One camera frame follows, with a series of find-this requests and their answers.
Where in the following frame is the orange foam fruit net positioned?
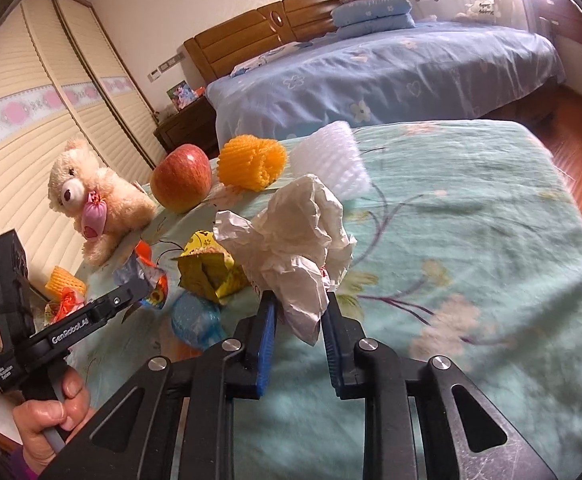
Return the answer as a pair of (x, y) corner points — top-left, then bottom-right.
(217, 134), (288, 192)

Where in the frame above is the yellow snack packet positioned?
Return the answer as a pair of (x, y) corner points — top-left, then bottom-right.
(171, 230), (249, 306)

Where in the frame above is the wooden headboard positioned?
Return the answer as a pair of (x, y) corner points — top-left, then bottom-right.
(183, 0), (348, 86)

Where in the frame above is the red apple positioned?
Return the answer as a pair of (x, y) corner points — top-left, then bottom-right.
(150, 143), (213, 213)

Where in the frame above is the red snack packet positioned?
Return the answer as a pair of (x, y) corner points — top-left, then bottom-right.
(112, 240), (170, 311)

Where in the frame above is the dark wooden nightstand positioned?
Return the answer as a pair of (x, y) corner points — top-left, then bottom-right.
(153, 94), (222, 156)

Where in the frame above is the white printed cloth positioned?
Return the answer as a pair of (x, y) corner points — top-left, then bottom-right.
(229, 42), (317, 78)

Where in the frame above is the wall switch panel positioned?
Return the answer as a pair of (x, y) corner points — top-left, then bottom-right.
(148, 52), (184, 81)

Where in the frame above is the person's left hand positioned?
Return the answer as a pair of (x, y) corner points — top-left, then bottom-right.
(12, 365), (97, 476)

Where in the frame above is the stack of blue pillows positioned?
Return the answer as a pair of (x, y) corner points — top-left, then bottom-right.
(331, 0), (417, 37)

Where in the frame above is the yellow foam fruit net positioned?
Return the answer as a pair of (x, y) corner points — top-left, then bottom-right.
(45, 266), (88, 297)

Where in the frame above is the white tissue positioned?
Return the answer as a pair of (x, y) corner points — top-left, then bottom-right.
(213, 174), (358, 347)

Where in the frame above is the person's left forearm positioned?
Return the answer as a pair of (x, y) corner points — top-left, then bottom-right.
(4, 452), (44, 480)

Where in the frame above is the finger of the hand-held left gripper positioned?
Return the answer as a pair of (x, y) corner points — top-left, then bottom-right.
(90, 274), (153, 318)

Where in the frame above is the bed with blue sheet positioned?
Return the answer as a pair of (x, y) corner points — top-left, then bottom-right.
(206, 15), (566, 153)

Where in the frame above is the photo frame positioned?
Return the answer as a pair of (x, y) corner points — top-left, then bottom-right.
(166, 80), (194, 111)

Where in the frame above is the white foam fruit net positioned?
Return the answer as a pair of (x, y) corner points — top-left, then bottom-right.
(288, 120), (372, 198)

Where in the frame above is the blue and silver wrapper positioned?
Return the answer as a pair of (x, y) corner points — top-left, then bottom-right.
(171, 291), (223, 353)

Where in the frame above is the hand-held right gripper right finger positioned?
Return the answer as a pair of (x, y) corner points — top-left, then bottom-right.
(321, 295), (559, 480)

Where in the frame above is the orange and pink wrapper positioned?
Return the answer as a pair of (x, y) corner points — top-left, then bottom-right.
(44, 292), (89, 326)

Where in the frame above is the cream sliding door wardrobe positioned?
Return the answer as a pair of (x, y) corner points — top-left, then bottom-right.
(0, 0), (172, 281)

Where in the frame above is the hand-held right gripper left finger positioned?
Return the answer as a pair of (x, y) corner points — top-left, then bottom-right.
(36, 290), (279, 480)

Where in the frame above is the cream teddy bear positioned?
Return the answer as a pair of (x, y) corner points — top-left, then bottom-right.
(47, 137), (158, 267)

